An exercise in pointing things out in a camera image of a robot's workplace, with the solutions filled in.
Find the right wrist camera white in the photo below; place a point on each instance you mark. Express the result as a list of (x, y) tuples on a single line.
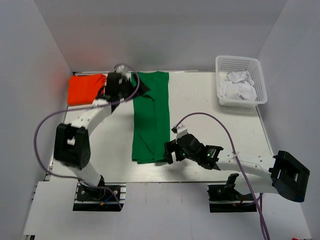
[(180, 130)]

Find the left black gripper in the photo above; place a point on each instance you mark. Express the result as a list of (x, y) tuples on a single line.
[(129, 84)]

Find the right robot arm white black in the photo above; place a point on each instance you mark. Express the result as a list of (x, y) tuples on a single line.
[(280, 174)]

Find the folded orange t shirt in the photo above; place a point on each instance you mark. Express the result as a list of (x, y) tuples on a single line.
[(82, 90)]

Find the green t shirt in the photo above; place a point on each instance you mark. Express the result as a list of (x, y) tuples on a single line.
[(151, 119)]

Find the white t shirt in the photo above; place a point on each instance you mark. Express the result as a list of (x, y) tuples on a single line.
[(238, 86)]

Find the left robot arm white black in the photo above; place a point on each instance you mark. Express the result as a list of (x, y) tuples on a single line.
[(72, 142)]

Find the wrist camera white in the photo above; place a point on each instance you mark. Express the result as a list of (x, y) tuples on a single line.
[(122, 69), (180, 130)]

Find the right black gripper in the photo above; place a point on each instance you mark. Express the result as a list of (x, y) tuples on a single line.
[(172, 152)]

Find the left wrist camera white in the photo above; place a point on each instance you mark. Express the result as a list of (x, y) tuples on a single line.
[(122, 69)]

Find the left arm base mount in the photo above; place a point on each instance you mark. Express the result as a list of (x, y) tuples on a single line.
[(99, 200)]

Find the white plastic basket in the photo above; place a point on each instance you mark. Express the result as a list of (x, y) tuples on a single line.
[(225, 64)]

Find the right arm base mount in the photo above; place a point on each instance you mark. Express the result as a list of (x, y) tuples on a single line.
[(224, 198)]

